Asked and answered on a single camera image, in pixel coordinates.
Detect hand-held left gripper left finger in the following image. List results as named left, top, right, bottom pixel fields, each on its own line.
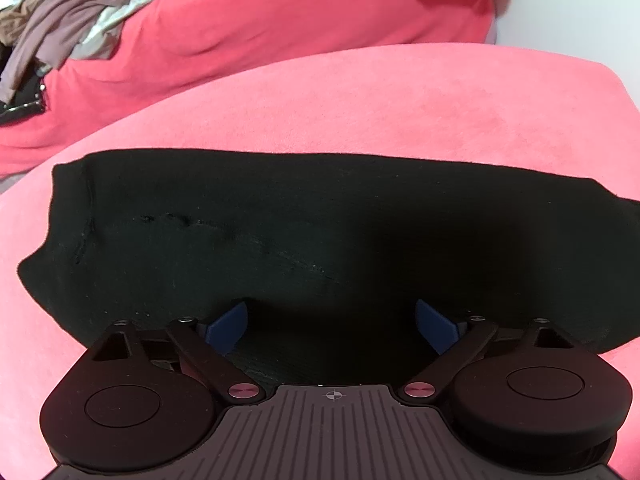
left=91, top=300, right=266, bottom=404

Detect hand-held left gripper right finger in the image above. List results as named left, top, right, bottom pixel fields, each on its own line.
left=398, top=299, right=574, bottom=404

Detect black pants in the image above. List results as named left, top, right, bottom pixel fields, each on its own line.
left=16, top=147, right=640, bottom=397

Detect pink fleece blanket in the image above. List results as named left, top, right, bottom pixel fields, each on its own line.
left=0, top=42, right=640, bottom=480

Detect black studded bag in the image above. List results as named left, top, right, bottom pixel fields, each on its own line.
left=0, top=44, right=49, bottom=127

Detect red bed cover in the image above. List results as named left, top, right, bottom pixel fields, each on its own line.
left=0, top=0, right=497, bottom=179

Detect white garment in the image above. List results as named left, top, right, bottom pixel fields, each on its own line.
left=74, top=0, right=152, bottom=47

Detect mauve garment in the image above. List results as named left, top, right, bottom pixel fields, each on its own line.
left=0, top=0, right=179, bottom=105

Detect brown garment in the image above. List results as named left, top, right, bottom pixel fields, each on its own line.
left=0, top=0, right=57, bottom=47

